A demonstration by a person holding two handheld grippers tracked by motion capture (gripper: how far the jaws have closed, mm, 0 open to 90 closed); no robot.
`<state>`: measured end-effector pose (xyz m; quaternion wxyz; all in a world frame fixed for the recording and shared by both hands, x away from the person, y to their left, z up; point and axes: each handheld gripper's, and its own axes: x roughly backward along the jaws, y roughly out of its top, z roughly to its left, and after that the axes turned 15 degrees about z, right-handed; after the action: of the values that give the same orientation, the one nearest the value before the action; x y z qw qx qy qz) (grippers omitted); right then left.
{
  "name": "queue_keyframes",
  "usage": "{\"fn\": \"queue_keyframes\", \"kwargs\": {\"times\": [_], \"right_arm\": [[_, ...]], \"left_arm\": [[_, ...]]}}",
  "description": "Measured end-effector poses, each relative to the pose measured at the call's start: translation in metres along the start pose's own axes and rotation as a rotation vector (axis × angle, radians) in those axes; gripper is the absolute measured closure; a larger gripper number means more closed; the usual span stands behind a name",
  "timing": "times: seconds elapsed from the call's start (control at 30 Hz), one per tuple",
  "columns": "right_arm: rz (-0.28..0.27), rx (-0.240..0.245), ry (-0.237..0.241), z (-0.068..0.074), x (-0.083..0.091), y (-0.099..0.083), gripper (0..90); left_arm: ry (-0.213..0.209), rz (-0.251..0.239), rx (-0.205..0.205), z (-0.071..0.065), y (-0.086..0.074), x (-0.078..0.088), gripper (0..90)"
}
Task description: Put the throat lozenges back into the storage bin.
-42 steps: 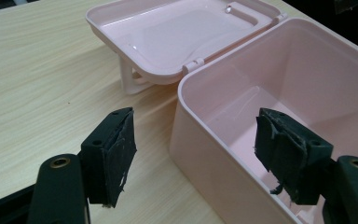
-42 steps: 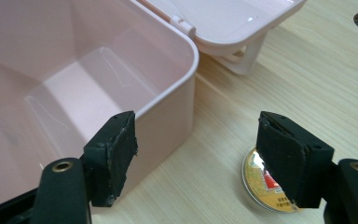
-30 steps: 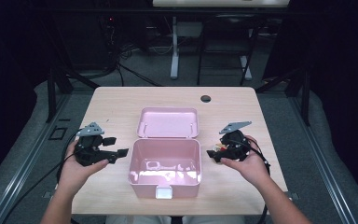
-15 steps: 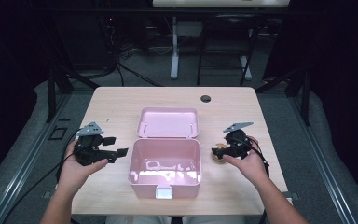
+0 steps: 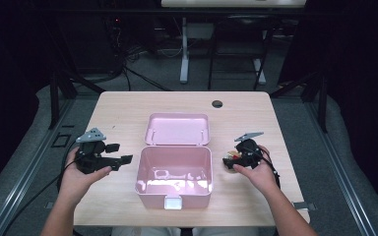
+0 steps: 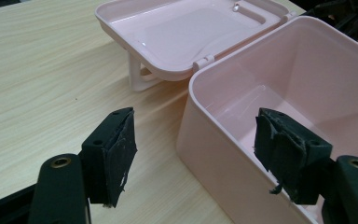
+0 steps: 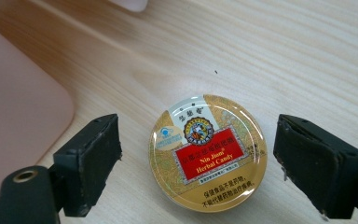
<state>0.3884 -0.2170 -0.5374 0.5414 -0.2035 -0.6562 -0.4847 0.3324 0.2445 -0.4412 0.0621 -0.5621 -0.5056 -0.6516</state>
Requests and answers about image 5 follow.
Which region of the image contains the white desk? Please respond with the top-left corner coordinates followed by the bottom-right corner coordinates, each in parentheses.
top-left (160, 0), bottom-right (307, 86)

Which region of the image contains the person's right leg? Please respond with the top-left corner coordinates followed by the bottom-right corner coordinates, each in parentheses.
top-left (191, 226), bottom-right (277, 236)

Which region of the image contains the bundle of black floor cables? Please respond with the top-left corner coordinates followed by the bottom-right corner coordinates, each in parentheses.
top-left (104, 19), bottom-right (185, 92)

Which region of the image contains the round clear snack packet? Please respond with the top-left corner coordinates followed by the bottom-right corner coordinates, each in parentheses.
top-left (224, 149), bottom-right (242, 161)

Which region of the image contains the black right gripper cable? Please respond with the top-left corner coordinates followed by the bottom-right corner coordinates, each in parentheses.
top-left (242, 147), bottom-right (282, 191)

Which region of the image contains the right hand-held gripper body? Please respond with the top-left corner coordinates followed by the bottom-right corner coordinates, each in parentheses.
top-left (234, 132), bottom-right (265, 170)

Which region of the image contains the person's right hand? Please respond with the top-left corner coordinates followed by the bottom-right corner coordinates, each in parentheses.
top-left (232, 146), bottom-right (279, 196)

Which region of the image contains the person's left hand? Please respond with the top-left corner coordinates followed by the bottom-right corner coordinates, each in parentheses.
top-left (58, 147), bottom-right (112, 205)

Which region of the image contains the pink storage box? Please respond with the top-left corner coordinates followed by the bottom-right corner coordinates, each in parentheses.
top-left (135, 112), bottom-right (215, 210)

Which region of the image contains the black metal chair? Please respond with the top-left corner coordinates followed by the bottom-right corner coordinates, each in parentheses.
top-left (207, 14), bottom-right (275, 91)

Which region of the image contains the black frame post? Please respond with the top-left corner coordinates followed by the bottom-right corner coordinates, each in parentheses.
top-left (270, 70), bottom-right (329, 134)
top-left (47, 19), bottom-right (106, 131)

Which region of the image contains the aluminium floor rail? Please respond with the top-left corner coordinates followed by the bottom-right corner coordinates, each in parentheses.
top-left (304, 101), bottom-right (378, 236)
top-left (0, 97), bottom-right (77, 236)

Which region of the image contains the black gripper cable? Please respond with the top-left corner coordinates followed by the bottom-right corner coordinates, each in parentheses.
top-left (242, 147), bottom-right (282, 191)
top-left (1, 144), bottom-right (87, 236)

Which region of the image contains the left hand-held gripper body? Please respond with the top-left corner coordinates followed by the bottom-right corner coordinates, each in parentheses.
top-left (74, 127), bottom-right (122, 175)

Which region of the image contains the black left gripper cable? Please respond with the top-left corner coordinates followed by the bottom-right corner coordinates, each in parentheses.
top-left (1, 144), bottom-right (87, 236)

